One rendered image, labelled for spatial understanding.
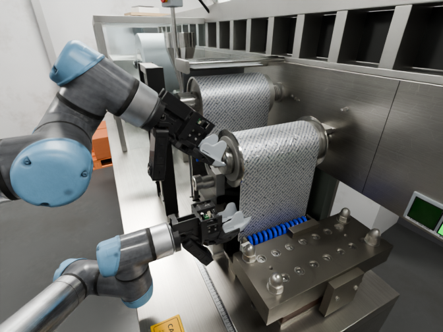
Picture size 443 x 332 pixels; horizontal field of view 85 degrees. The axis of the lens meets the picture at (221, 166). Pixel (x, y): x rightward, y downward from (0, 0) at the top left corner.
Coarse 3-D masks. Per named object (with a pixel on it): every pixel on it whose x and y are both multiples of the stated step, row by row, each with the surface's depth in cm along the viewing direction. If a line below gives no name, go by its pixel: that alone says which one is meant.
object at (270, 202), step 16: (288, 176) 64; (304, 176) 67; (240, 192) 60; (256, 192) 62; (272, 192) 64; (288, 192) 67; (304, 192) 70; (240, 208) 62; (256, 208) 64; (272, 208) 67; (288, 208) 70; (304, 208) 74; (256, 224) 67; (272, 224) 70; (240, 240) 67
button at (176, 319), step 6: (174, 318) 58; (180, 318) 59; (156, 324) 57; (162, 324) 57; (168, 324) 57; (174, 324) 57; (180, 324) 57; (156, 330) 56; (162, 330) 56; (168, 330) 56; (174, 330) 56; (180, 330) 56
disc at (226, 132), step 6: (222, 132) 61; (228, 132) 58; (234, 138) 55; (234, 144) 56; (240, 150) 54; (240, 156) 54; (240, 162) 55; (240, 168) 56; (240, 174) 56; (228, 180) 64; (234, 180) 60; (240, 180) 57; (234, 186) 61
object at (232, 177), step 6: (318, 132) 65; (222, 138) 61; (228, 138) 58; (318, 138) 65; (228, 144) 58; (234, 150) 56; (234, 156) 57; (234, 168) 58; (228, 174) 62; (234, 174) 59
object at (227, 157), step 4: (228, 148) 58; (224, 152) 57; (228, 152) 57; (224, 156) 58; (228, 156) 57; (232, 156) 57; (224, 160) 58; (228, 160) 57; (232, 160) 57; (228, 164) 57; (232, 164) 57; (220, 168) 61; (224, 168) 59; (228, 168) 58; (232, 168) 58; (220, 172) 62; (224, 172) 60; (228, 172) 59; (232, 172) 60
